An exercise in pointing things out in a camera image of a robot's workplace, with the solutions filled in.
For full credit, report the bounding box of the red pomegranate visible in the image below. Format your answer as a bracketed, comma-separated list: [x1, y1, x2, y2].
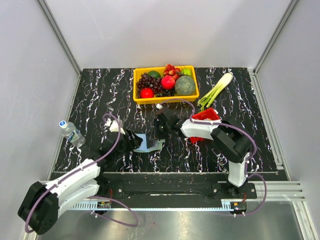
[161, 75, 176, 90]

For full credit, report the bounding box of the red plastic card tray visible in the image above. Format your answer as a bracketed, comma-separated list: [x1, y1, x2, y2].
[186, 108, 221, 144]

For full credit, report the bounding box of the green spring onion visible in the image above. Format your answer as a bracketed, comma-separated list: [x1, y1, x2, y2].
[197, 73, 233, 111]

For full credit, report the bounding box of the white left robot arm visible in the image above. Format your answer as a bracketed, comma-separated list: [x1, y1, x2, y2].
[17, 120, 146, 235]

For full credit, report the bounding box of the red round fruit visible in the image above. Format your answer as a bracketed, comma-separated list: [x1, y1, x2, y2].
[139, 87, 155, 99]

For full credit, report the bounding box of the green netted melon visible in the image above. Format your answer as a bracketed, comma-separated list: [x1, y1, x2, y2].
[174, 75, 196, 96]

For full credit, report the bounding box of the green avocado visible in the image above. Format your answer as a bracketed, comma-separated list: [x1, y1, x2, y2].
[147, 70, 161, 79]

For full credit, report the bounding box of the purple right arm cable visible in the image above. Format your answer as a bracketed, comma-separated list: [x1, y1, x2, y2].
[157, 98, 268, 217]

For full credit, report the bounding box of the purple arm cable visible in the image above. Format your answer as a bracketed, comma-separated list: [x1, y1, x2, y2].
[157, 98, 268, 217]
[24, 113, 140, 235]

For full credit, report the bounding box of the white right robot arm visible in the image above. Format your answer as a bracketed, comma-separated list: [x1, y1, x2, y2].
[154, 107, 257, 198]

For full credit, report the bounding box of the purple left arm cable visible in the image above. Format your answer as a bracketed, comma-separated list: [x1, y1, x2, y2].
[24, 113, 140, 235]

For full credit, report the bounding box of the green apple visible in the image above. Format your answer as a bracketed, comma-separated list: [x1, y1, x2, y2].
[181, 68, 192, 77]

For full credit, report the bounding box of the clear plastic water bottle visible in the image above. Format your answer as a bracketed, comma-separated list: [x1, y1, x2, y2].
[59, 120, 86, 148]

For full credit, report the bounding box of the yellow plastic fruit bin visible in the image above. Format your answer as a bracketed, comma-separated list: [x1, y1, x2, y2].
[132, 65, 200, 105]

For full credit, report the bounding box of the aluminium frame rail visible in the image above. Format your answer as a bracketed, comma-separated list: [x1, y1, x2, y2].
[58, 200, 248, 216]

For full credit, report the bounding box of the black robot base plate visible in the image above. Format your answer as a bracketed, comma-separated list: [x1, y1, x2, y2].
[103, 172, 257, 210]

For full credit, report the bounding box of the dark purple grape bunch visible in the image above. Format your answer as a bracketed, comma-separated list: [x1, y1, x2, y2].
[135, 72, 165, 98]

